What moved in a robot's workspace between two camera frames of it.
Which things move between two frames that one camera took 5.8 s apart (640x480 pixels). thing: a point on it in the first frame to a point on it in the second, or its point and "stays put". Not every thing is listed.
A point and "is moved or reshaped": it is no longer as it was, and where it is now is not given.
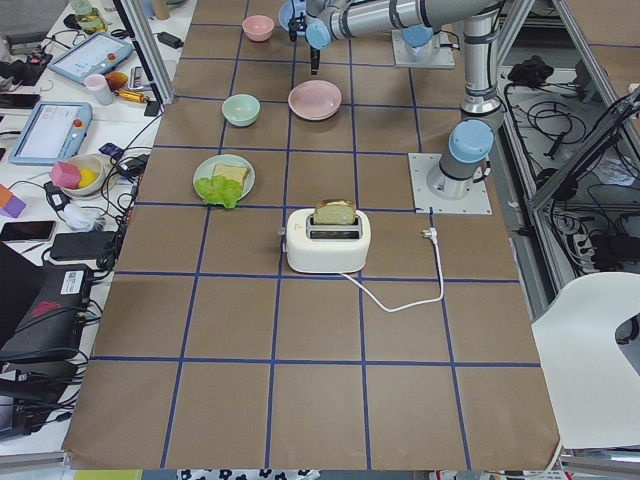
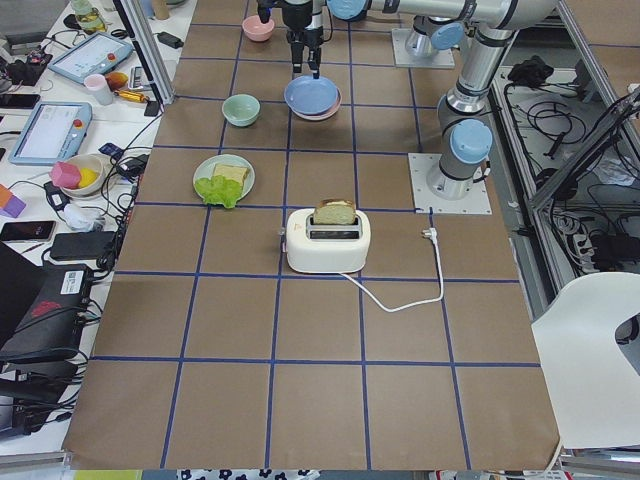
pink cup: x=99 y=88 stays put
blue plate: x=285 y=13 is moved or reshaped
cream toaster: x=326 y=248 stays put
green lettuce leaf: x=219 y=190 stays put
